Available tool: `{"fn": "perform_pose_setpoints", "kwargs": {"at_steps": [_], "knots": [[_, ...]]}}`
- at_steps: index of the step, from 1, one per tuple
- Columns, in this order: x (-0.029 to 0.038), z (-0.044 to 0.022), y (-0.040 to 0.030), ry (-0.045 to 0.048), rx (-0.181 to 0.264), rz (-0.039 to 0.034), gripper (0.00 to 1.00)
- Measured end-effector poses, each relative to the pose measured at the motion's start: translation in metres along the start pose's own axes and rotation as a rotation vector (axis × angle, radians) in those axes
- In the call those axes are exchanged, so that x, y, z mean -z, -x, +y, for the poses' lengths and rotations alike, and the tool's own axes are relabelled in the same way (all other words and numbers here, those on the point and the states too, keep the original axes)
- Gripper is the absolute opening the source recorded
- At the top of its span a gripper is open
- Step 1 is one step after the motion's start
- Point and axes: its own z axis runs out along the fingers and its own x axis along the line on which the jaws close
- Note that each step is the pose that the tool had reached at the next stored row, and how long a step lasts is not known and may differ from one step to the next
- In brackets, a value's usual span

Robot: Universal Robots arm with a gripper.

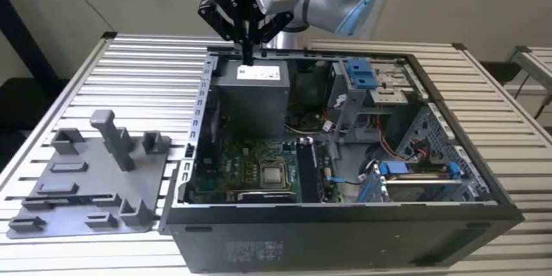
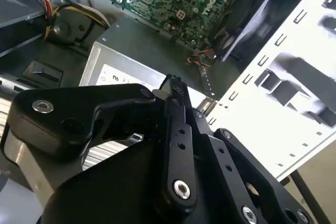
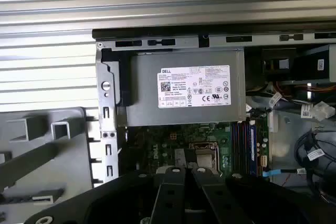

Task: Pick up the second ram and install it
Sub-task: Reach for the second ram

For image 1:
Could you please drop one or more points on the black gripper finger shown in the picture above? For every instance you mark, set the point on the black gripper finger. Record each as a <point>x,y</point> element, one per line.
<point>218,17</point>
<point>271,27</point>

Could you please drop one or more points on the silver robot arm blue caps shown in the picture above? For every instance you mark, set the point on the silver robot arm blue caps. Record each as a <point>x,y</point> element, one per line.
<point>329,7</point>

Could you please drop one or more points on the blue plastic drive caddy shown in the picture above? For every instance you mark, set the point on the blue plastic drive caddy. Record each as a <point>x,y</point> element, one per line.
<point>361,74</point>

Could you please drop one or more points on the grey power supply unit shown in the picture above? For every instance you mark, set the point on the grey power supply unit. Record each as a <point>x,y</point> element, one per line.
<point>250,108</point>

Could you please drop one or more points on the black table corner cap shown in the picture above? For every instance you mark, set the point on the black table corner cap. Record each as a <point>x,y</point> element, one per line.
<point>110,34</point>
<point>459,46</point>

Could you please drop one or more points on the silver metal drive cage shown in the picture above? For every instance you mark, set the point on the silver metal drive cage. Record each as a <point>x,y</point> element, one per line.
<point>389,96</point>

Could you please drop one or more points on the green motherboard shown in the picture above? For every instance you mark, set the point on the green motherboard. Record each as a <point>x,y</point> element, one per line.
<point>242,172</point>

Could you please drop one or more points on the silver CPU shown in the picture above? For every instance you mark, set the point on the silver CPU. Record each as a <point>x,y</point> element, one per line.
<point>274,176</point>

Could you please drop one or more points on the black chair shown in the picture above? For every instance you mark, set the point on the black chair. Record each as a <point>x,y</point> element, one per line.
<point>22,101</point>

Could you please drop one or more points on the black graphics card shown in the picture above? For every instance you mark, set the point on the black graphics card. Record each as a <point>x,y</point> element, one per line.
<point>267,196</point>

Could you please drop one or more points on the dark box behind table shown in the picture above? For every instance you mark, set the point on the dark box behind table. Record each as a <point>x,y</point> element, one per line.
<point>501,72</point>

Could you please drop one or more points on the grey plastic parts rack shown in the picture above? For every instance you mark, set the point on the grey plastic parts rack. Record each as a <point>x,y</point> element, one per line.
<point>97,176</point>

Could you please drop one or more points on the hard disk in blue carrier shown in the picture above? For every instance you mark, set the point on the hard disk in blue carrier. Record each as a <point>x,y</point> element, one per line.
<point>410,188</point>

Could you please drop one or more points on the aluminium side table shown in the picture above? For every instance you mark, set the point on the aluminium side table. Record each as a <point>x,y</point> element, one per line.
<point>531,62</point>

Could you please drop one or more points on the black open PC case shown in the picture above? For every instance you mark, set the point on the black open PC case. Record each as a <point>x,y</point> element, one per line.
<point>302,240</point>

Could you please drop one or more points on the black slanted post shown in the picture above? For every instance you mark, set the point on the black slanted post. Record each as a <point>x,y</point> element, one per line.
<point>26,40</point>

